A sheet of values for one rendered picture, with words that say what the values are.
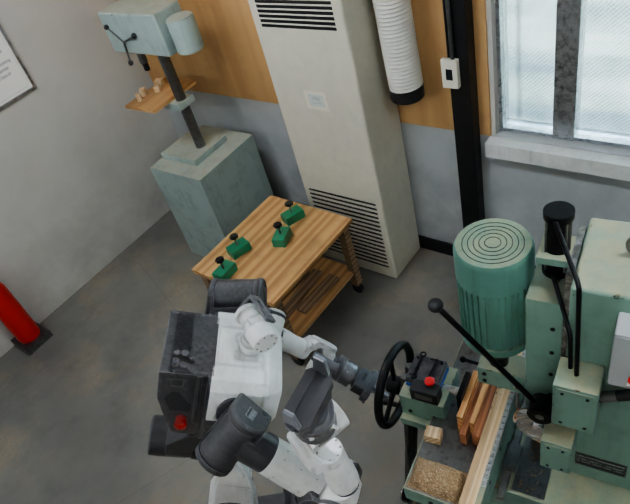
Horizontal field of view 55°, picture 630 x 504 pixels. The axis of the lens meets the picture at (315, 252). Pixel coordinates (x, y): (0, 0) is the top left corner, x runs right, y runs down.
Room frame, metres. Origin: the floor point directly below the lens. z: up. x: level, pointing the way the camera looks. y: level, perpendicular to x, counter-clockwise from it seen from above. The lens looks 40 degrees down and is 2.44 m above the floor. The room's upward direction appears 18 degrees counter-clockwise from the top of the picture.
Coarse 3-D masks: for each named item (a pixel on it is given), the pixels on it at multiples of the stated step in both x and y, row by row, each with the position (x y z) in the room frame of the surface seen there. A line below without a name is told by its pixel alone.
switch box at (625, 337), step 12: (624, 312) 0.68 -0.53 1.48; (624, 324) 0.66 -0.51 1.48; (624, 336) 0.63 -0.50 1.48; (612, 348) 0.65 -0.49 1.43; (624, 348) 0.63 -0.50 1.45; (612, 360) 0.64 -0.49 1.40; (624, 360) 0.63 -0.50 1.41; (612, 372) 0.64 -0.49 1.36; (624, 372) 0.63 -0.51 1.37; (612, 384) 0.64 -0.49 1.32; (624, 384) 0.62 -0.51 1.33
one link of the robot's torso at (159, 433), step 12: (156, 420) 1.09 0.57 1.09; (156, 432) 1.05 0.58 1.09; (168, 432) 1.05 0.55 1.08; (156, 444) 1.03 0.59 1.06; (168, 444) 1.01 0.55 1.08; (180, 444) 1.00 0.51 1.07; (192, 444) 1.00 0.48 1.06; (168, 456) 1.02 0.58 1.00; (180, 456) 1.01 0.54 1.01; (192, 456) 1.01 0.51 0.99
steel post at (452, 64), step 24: (456, 0) 2.27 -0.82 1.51; (456, 24) 2.28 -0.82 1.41; (456, 48) 2.29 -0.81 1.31; (456, 72) 2.26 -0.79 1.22; (456, 96) 2.30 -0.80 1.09; (456, 120) 2.31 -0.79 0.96; (456, 144) 2.32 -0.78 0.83; (480, 144) 2.29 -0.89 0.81; (480, 168) 2.28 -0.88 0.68; (480, 192) 2.27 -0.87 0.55; (480, 216) 2.26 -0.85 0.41
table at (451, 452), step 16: (464, 352) 1.13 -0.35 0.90; (464, 368) 1.08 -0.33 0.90; (416, 416) 0.99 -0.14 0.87; (432, 416) 0.95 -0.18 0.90; (448, 416) 0.94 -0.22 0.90; (512, 416) 0.88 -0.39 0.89; (448, 432) 0.89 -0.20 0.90; (432, 448) 0.86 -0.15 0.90; (448, 448) 0.85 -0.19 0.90; (464, 448) 0.83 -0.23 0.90; (448, 464) 0.80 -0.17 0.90; (464, 464) 0.79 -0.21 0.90; (496, 480) 0.75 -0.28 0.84; (416, 496) 0.76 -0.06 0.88; (432, 496) 0.73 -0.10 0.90
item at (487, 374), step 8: (480, 360) 0.97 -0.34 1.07; (512, 360) 0.94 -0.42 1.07; (520, 360) 0.93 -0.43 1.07; (480, 368) 0.95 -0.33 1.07; (488, 368) 0.94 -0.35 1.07; (512, 368) 0.91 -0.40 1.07; (520, 368) 0.91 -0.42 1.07; (480, 376) 0.95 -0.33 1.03; (488, 376) 0.93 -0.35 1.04; (496, 376) 0.92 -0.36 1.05; (504, 376) 0.91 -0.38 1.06; (520, 376) 0.88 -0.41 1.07; (496, 384) 0.92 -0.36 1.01; (504, 384) 0.91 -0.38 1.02; (512, 384) 0.89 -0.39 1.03
